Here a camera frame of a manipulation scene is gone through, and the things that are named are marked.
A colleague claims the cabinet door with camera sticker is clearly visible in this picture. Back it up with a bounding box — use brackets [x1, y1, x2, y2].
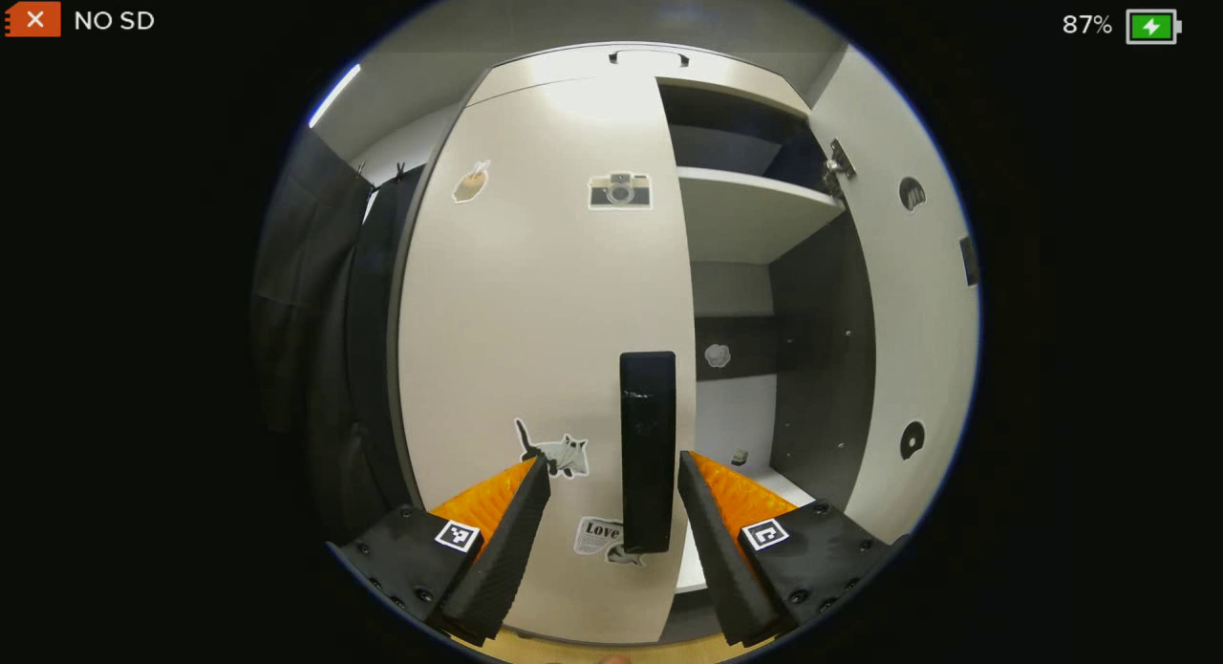
[397, 76, 698, 644]

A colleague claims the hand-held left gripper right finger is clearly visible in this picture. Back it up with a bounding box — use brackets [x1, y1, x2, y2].
[676, 451, 904, 648]

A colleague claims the black door handle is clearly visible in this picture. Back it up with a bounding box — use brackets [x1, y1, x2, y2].
[619, 351, 677, 555]

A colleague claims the cabinet door with headphone sticker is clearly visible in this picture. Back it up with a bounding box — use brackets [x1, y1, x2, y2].
[807, 45, 982, 546]

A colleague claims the grey double-door shoe cabinet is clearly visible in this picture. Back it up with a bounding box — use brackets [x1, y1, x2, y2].
[387, 41, 982, 646]

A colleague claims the metal door hinge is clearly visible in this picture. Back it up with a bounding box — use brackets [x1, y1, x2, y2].
[824, 137, 858, 199]

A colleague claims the black backdrop cloth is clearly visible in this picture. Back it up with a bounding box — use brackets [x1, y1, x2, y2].
[315, 162, 426, 541]
[250, 129, 374, 436]

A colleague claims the beige cabinet drawer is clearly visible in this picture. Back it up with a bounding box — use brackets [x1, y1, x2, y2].
[466, 43, 811, 118]

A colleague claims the long ceiling light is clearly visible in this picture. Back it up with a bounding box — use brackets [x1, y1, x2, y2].
[308, 62, 364, 130]

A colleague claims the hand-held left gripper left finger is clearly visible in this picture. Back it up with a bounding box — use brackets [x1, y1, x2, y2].
[327, 457, 553, 646]

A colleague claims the black drawer handle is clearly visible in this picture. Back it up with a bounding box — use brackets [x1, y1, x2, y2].
[609, 49, 691, 69]

